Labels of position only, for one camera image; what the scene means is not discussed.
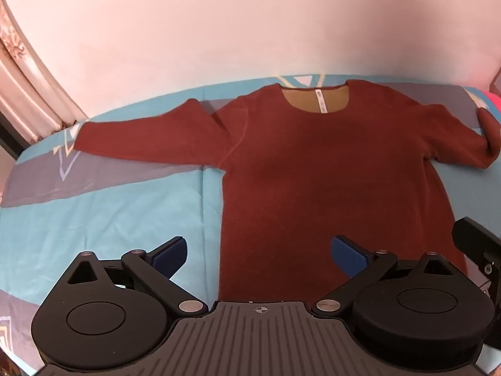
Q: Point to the pink cloth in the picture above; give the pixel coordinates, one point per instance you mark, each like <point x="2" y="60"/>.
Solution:
<point x="495" y="100"/>

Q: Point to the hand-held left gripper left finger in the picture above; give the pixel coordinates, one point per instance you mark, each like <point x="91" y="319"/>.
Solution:
<point x="172" y="256"/>

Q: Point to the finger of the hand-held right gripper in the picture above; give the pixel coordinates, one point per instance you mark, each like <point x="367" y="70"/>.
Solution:
<point x="475" y="239"/>

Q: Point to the dark red sweater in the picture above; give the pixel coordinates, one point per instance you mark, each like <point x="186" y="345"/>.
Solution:
<point x="313" y="164"/>

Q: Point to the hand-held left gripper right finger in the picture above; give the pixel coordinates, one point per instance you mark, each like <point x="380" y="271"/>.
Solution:
<point x="346" y="256"/>

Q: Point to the blue grey patterned bed sheet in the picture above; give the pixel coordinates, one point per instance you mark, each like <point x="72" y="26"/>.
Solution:
<point x="117" y="211"/>

